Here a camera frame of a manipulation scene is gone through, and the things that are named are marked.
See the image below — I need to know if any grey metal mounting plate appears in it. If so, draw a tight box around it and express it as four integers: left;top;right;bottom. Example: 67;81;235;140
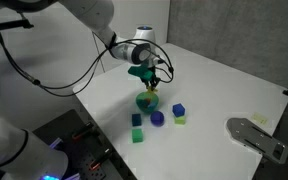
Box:
225;117;288;165

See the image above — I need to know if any black red toggle clamp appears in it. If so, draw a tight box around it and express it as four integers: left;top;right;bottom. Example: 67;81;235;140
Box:
88;148;113;172
71;121;96;141

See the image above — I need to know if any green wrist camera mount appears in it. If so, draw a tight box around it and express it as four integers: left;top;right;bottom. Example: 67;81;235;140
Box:
127;65;156;81

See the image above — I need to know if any green cube block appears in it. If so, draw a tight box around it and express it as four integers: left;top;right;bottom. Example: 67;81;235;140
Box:
131;128;145;144

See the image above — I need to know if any green plastic bowl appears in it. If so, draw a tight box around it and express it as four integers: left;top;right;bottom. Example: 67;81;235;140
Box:
135;91;160;115

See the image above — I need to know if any dark navy cube block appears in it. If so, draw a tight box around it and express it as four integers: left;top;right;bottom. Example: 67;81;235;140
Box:
131;113;143;127

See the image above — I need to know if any purple ridged ball toy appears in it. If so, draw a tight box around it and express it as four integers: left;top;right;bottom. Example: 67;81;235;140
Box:
149;110;166;127

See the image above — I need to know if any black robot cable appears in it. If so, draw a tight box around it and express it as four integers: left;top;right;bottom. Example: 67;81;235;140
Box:
0;21;175;98

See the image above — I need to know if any white dome device blue light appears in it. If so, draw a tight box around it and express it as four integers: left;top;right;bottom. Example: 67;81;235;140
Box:
134;25;157;44

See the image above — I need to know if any royal blue cube block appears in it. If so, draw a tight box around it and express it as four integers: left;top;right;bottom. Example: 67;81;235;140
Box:
171;102;186;118

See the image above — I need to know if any pale yellow sticky note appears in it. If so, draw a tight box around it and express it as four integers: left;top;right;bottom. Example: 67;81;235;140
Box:
251;112;269;126

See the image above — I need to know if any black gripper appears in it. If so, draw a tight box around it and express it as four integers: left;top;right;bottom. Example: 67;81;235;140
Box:
141;68;161;90

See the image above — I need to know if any lime green flat block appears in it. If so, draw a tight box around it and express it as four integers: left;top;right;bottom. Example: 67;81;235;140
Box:
174;115;187;126

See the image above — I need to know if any black perforated base board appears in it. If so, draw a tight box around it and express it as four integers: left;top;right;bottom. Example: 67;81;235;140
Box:
32;108;129;180

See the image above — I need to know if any yellow starfish toy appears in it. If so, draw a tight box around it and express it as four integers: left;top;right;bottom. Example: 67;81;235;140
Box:
145;85;159;95

